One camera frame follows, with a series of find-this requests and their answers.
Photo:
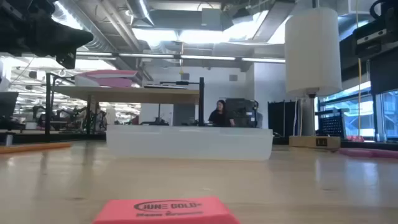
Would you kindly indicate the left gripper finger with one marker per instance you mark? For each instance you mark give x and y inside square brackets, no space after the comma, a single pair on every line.
[73,39]

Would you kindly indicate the orange pencil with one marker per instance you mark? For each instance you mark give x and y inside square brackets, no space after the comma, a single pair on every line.
[31,147]

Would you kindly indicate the clear pencil box teal lid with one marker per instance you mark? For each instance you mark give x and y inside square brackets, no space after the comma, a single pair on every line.
[186,143]

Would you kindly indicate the pink rubber eraser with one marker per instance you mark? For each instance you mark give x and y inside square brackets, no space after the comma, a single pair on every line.
[168,214]

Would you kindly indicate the white shade wooden table lamp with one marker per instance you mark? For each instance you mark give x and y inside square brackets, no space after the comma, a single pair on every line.
[312,49]

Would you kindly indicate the long ceiling light fixture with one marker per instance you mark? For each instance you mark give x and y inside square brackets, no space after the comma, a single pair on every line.
[146,55]

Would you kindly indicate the wooden raised shelf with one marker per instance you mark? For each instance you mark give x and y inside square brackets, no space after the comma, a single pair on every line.
[124,95]

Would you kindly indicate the black pegboard rack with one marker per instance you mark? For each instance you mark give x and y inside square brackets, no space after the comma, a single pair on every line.
[332,126]

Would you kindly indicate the black standing panel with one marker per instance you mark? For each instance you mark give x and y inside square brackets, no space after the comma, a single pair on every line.
[280,119]

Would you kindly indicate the black equipment stack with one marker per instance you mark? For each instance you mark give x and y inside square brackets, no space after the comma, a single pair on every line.
[242,112]

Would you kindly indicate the person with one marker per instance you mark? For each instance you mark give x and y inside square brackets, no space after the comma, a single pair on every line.
[219,118]

